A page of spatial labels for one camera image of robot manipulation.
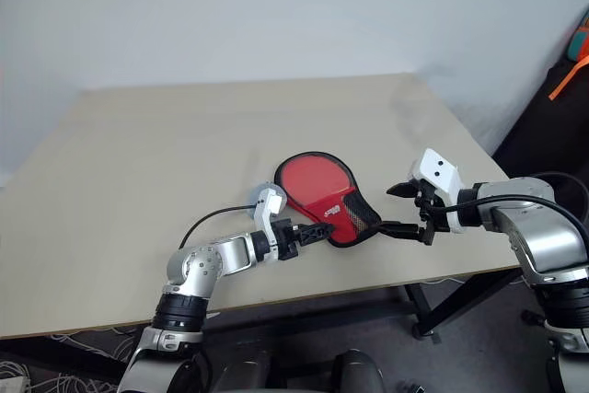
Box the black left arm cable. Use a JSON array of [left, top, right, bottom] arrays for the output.
[[178, 205, 254, 249]]

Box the black fabric bag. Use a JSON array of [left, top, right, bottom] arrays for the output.
[[491, 52, 589, 182]]

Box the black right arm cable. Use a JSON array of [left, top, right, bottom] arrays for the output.
[[430, 172, 589, 247]]

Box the orange and teal object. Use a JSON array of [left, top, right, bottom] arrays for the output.
[[567, 9, 589, 64]]

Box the red and black paddle case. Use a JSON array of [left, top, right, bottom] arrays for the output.
[[273, 150, 383, 249]]

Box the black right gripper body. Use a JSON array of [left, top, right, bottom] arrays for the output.
[[412, 179, 452, 234]]

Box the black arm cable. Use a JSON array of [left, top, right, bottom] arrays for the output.
[[430, 172, 589, 247], [178, 205, 254, 249]]

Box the red table tennis paddle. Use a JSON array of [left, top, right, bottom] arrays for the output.
[[279, 155, 354, 208]]

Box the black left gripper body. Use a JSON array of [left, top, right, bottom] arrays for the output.
[[271, 217, 304, 261]]

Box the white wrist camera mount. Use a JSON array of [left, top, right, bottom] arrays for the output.
[[250, 185, 289, 263], [410, 147, 466, 235]]

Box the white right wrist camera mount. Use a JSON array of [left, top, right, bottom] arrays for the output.
[[410, 147, 466, 235]]

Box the white power strip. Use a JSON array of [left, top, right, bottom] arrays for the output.
[[0, 374, 30, 393]]

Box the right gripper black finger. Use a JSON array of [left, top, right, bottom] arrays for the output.
[[385, 181, 420, 202], [377, 220, 436, 248]]

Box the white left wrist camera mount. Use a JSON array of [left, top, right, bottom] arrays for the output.
[[250, 185, 289, 263]]

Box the dark grey rounded shape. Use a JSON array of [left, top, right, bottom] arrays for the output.
[[330, 348, 386, 393], [219, 341, 289, 393]]

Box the black metal table frame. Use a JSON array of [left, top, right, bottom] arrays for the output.
[[403, 267, 524, 345]]

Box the orange strap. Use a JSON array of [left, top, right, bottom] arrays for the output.
[[548, 54, 589, 101]]

